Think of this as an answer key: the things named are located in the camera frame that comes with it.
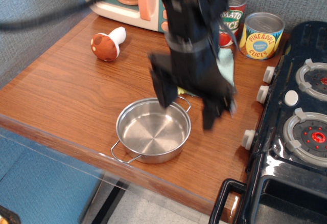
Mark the pineapple slices can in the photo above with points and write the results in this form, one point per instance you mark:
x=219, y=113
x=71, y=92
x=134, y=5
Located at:
x=261, y=35

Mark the yellow handled metal spoon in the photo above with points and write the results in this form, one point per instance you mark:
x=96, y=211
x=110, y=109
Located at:
x=181, y=91

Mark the clear acrylic table guard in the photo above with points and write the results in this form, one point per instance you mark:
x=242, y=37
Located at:
x=45, y=179

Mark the stainless steel pot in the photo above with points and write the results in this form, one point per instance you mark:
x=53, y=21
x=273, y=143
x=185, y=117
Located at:
x=151, y=134

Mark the tomato sauce can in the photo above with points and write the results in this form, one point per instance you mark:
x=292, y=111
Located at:
x=232, y=19

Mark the black toy stove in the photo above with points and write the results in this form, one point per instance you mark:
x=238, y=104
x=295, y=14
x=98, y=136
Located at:
x=286, y=170

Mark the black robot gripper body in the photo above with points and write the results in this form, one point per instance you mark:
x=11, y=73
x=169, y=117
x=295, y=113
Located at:
x=193, y=67

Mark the teal toy microwave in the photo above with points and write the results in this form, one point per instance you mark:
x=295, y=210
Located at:
x=146, y=14

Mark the plush brown mushroom toy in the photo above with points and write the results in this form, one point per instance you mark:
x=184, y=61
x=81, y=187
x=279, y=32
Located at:
x=106, y=47

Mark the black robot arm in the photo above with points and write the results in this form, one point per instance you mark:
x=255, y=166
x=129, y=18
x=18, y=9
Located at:
x=193, y=40

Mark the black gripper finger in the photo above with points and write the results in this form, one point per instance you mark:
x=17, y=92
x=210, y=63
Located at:
x=164, y=87
x=212, y=110

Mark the light blue folded cloth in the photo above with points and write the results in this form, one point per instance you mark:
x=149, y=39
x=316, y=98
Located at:
x=225, y=64

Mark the orange object bottom left corner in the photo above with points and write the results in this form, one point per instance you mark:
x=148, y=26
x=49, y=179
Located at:
x=8, y=216

